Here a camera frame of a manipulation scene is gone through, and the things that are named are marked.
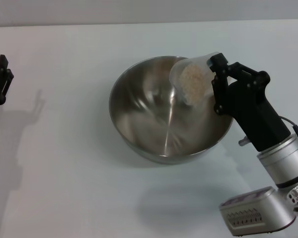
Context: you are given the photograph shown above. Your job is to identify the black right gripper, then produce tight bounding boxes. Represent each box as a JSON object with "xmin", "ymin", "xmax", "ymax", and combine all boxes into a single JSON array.
[{"xmin": 208, "ymin": 53, "xmax": 291, "ymax": 152}]

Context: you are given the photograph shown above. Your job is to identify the clear plastic measuring cup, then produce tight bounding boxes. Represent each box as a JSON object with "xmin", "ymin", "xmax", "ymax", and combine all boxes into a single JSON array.
[{"xmin": 169, "ymin": 51, "xmax": 223, "ymax": 107}]

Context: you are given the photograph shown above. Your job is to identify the white rice grains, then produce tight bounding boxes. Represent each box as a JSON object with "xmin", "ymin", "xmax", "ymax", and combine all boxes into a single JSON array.
[{"xmin": 178, "ymin": 63, "xmax": 207, "ymax": 106}]

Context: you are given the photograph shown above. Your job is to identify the stainless steel mixing bowl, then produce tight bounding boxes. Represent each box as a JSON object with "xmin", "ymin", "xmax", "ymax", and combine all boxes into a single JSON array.
[{"xmin": 108, "ymin": 56, "xmax": 236, "ymax": 166}]

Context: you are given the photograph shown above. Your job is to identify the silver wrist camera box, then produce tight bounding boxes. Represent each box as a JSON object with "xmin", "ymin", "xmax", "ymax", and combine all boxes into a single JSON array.
[{"xmin": 220, "ymin": 187, "xmax": 297, "ymax": 236}]

